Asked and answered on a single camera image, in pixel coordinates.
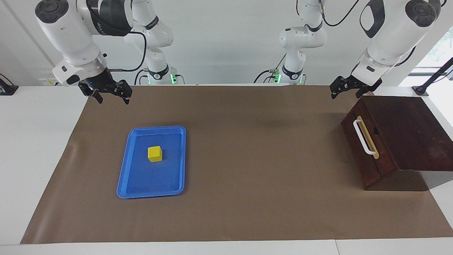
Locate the white drawer handle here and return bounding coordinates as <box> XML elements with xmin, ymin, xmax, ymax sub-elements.
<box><xmin>353</xmin><ymin>119</ymin><xmax>378</xmax><ymax>157</ymax></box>

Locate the wooden drawer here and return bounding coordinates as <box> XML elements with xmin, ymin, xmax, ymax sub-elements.
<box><xmin>341</xmin><ymin>98</ymin><xmax>397</xmax><ymax>188</ymax></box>

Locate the yellow cube block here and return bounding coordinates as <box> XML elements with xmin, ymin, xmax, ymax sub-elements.
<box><xmin>148</xmin><ymin>146</ymin><xmax>163</xmax><ymax>163</ymax></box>

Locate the dark brown wooden cabinet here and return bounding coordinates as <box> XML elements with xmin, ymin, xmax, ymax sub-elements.
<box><xmin>341</xmin><ymin>96</ymin><xmax>453</xmax><ymax>192</ymax></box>

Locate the blue plastic tray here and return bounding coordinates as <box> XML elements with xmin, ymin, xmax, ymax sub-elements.
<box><xmin>116</xmin><ymin>125</ymin><xmax>187</xmax><ymax>199</ymax></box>

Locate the bright window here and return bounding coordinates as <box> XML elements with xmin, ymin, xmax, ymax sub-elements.
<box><xmin>412</xmin><ymin>27</ymin><xmax>453</xmax><ymax>77</ymax></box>

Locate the brown paper table mat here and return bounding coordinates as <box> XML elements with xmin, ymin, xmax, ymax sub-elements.
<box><xmin>20</xmin><ymin>85</ymin><xmax>453</xmax><ymax>245</ymax></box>

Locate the black base cable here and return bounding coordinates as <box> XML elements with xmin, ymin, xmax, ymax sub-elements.
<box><xmin>134</xmin><ymin>68</ymin><xmax>149</xmax><ymax>85</ymax></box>
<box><xmin>254</xmin><ymin>53</ymin><xmax>288</xmax><ymax>84</ymax></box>

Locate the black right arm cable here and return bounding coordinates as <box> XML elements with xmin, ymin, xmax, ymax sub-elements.
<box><xmin>87</xmin><ymin>0</ymin><xmax>147</xmax><ymax>72</ymax></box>

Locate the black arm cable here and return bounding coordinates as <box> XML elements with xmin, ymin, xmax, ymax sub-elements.
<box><xmin>317</xmin><ymin>0</ymin><xmax>361</xmax><ymax>27</ymax></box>
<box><xmin>87</xmin><ymin>0</ymin><xmax>147</xmax><ymax>72</ymax></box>

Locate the black camera stand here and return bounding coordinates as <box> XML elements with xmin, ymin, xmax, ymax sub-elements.
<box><xmin>412</xmin><ymin>57</ymin><xmax>453</xmax><ymax>96</ymax></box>

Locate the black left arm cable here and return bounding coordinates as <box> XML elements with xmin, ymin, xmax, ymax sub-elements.
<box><xmin>317</xmin><ymin>0</ymin><xmax>361</xmax><ymax>27</ymax></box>

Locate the black desk mount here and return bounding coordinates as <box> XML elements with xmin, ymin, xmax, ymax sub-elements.
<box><xmin>0</xmin><ymin>73</ymin><xmax>19</xmax><ymax>96</ymax></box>

